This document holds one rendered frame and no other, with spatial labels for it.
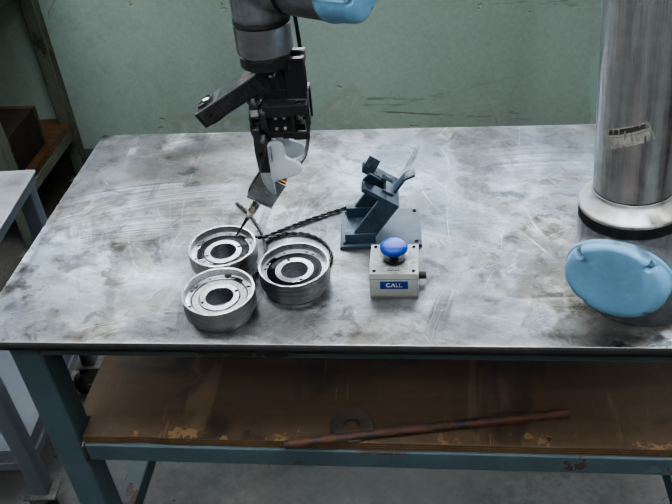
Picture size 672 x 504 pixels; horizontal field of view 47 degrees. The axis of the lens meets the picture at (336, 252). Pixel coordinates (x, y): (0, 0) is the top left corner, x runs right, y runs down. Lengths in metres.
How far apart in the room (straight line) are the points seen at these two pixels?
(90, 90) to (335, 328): 2.07
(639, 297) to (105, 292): 0.76
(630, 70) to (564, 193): 0.57
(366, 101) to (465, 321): 1.79
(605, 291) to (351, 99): 1.97
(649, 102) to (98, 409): 1.01
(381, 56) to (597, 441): 1.74
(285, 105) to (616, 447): 0.72
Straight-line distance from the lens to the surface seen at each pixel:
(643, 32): 0.80
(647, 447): 1.32
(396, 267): 1.11
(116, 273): 1.27
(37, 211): 1.89
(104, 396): 1.44
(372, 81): 2.77
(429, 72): 2.75
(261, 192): 1.16
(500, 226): 1.27
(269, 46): 1.03
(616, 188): 0.88
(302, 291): 1.11
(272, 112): 1.07
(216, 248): 1.23
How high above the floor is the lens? 1.55
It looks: 38 degrees down
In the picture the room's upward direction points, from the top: 5 degrees counter-clockwise
